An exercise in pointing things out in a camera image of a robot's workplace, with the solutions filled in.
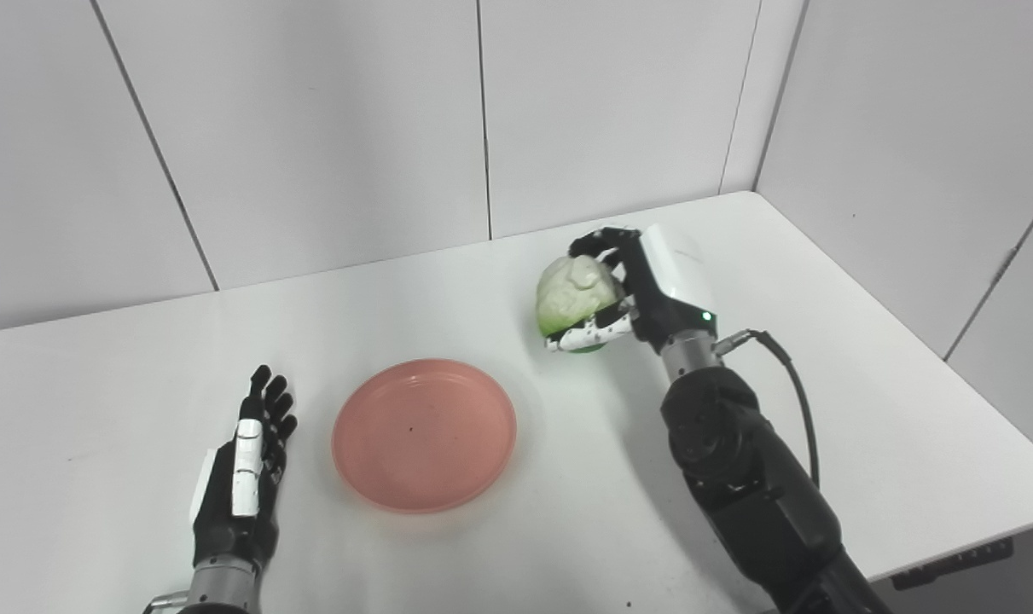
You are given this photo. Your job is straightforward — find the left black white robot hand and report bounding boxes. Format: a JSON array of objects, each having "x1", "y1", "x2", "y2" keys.
[{"x1": 189, "y1": 365, "x2": 299, "y2": 568}]

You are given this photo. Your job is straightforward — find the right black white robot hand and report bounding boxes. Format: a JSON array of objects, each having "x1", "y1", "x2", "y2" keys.
[{"x1": 545, "y1": 223, "x2": 720, "y2": 355}]

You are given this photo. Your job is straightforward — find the green white cabbage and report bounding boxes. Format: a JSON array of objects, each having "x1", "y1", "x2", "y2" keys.
[{"x1": 536, "y1": 253, "x2": 626, "y2": 353}]

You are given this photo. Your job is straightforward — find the pink round plate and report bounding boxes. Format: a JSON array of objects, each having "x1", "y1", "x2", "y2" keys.
[{"x1": 331, "y1": 358, "x2": 518, "y2": 514}]

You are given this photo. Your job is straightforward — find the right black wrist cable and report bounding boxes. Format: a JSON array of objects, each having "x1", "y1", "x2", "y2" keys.
[{"x1": 717, "y1": 329, "x2": 821, "y2": 489}]

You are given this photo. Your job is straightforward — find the black table frame bracket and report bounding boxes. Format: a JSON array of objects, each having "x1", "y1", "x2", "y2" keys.
[{"x1": 890, "y1": 537, "x2": 1015, "y2": 592}]

